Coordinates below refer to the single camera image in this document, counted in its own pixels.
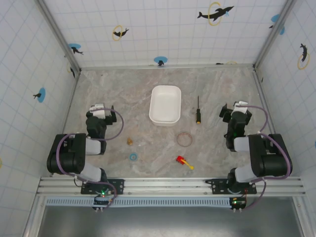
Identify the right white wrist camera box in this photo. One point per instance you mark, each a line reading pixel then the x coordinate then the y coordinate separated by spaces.
pixel 240 106

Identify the left green circuit board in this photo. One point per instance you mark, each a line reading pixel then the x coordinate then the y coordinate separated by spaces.
pixel 101 197

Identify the blue circle turtle sticker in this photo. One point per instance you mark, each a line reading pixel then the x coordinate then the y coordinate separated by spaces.
pixel 40 95

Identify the blue circle shark sticker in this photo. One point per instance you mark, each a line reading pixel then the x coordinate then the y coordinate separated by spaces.
pixel 76 49

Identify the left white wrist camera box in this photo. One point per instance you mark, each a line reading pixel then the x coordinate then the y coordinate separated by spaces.
pixel 98 112

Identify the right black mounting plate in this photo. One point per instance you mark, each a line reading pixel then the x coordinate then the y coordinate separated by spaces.
pixel 217 186

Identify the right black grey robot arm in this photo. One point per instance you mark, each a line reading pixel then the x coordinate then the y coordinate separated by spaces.
pixel 271 160

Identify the blue circle fish sticker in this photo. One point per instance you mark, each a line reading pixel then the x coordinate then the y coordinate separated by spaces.
pixel 160 60

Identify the aluminium corner post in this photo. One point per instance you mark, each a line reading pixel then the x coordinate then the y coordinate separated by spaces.
pixel 274 34
pixel 58 34

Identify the right green circuit board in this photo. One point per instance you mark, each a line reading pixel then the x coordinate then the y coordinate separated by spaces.
pixel 237 203

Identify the red yellow toy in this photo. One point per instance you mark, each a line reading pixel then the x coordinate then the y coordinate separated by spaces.
pixel 180 159

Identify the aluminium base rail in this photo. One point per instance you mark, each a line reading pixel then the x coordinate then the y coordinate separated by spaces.
pixel 163 186

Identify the small brass fitting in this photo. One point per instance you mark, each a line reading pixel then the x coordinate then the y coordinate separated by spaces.
pixel 130 141

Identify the white plastic bin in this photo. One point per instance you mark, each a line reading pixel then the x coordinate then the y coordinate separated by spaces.
pixel 165 106

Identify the aluminium table edge rail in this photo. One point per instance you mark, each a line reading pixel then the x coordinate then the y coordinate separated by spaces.
pixel 168 66

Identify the green circuit board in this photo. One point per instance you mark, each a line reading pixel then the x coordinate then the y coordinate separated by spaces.
pixel 101 197
pixel 237 203

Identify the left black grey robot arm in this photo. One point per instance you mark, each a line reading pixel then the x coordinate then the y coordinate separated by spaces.
pixel 66 158

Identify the black mounting plate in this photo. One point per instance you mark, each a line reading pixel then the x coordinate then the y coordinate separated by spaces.
pixel 118 186
pixel 217 186

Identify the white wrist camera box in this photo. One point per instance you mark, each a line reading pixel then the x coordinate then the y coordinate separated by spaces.
pixel 98 112
pixel 240 106

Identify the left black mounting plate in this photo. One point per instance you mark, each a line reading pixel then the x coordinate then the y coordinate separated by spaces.
pixel 118 186

